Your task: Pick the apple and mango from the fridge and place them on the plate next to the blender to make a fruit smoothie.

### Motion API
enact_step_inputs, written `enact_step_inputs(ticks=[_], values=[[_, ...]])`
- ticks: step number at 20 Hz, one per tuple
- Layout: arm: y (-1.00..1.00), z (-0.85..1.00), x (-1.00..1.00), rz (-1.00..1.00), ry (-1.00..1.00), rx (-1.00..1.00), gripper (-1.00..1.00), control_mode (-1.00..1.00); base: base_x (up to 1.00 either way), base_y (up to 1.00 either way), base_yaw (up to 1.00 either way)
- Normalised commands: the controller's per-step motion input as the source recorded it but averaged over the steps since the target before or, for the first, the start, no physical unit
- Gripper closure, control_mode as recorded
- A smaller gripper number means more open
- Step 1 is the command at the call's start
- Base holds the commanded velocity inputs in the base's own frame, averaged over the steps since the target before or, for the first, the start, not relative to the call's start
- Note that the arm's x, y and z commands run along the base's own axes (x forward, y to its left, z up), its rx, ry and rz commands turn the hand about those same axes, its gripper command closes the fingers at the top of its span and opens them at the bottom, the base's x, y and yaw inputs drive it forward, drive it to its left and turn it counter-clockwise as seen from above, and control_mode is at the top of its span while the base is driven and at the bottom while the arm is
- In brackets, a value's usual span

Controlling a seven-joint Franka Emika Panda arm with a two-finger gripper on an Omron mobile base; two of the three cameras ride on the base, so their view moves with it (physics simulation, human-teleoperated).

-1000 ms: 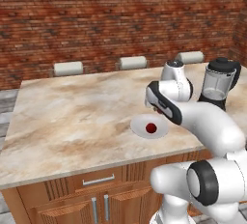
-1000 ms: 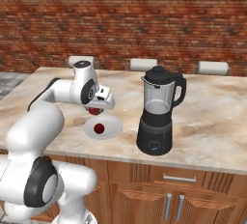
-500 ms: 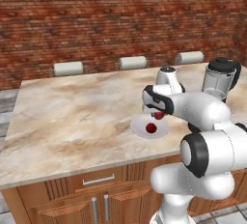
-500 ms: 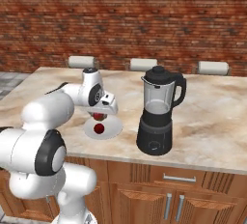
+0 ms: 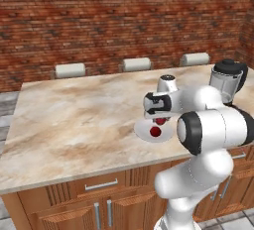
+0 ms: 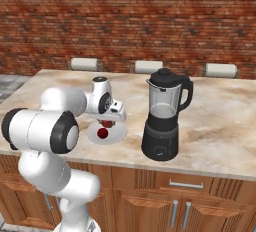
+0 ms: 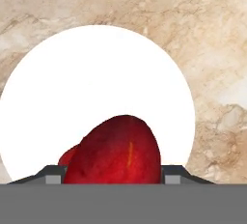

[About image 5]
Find white cushioned stool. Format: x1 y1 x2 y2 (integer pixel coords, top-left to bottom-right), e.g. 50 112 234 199
54 62 87 79
121 57 153 73
181 52 211 67

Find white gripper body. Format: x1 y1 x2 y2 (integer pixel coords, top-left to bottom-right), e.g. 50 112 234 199
144 107 173 120

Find silver cupboard door handle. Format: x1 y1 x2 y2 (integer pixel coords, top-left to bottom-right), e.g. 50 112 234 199
219 175 233 200
210 187 219 202
93 201 101 230
105 199 114 228

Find black and clear blender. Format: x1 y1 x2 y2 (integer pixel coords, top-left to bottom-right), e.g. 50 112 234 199
208 58 249 106

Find wooden drawer front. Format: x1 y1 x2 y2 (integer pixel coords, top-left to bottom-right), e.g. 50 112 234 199
70 170 129 199
227 145 254 171

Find red apple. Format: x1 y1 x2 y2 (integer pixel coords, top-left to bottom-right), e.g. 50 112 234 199
149 126 163 138

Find wooden cupboard door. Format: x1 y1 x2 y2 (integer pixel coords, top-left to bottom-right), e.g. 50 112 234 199
103 189 168 230
216 171 254 218
34 199 104 230
193 187 220 222

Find white round plate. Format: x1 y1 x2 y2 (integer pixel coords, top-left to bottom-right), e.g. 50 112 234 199
133 117 174 143

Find silver drawer handle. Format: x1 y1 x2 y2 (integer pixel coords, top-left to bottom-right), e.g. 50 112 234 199
83 177 119 191
231 152 248 161

